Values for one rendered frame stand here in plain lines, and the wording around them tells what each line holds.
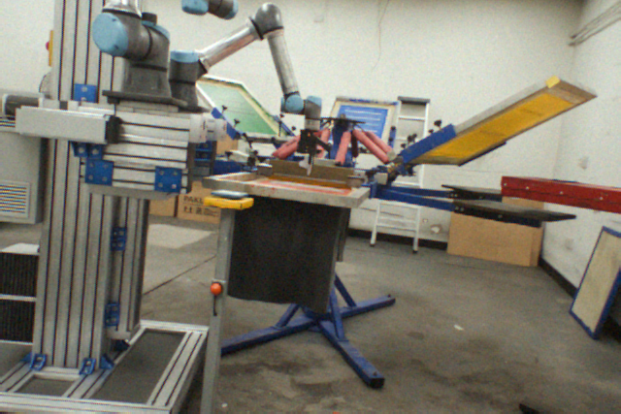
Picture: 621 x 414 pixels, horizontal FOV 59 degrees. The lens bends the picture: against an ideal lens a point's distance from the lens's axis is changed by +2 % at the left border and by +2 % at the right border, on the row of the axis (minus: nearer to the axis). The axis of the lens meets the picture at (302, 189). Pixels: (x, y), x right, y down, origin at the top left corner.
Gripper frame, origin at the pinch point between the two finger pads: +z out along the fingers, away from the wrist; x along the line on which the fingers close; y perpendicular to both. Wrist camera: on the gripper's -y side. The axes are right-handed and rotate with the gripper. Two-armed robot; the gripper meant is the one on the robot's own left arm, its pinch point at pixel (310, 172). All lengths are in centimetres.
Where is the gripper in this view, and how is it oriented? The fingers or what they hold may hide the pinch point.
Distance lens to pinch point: 251.9
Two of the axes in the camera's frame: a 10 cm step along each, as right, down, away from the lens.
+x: -2.0, 0.8, -9.8
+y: -9.7, -1.3, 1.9
